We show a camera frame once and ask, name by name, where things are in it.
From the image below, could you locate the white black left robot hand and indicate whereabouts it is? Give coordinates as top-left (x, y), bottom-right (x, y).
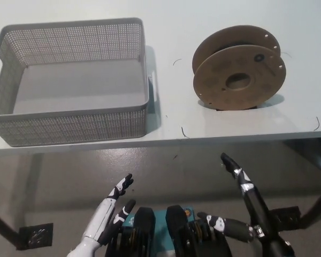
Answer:
top-left (66, 173), bottom-right (137, 257)

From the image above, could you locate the brown cardboard filament spool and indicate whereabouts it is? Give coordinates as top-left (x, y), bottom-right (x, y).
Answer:
top-left (192, 25), bottom-right (287, 111)

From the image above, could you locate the black teal robot body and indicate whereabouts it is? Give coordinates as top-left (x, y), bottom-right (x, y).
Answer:
top-left (104, 205), bottom-right (233, 257)

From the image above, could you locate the black table leg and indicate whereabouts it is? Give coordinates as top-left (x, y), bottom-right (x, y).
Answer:
top-left (0, 207), bottom-right (21, 241)
top-left (299, 186), bottom-right (321, 230)

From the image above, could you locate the grey perforated plastic basket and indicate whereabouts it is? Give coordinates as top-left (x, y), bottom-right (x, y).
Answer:
top-left (0, 17), bottom-right (158, 148)

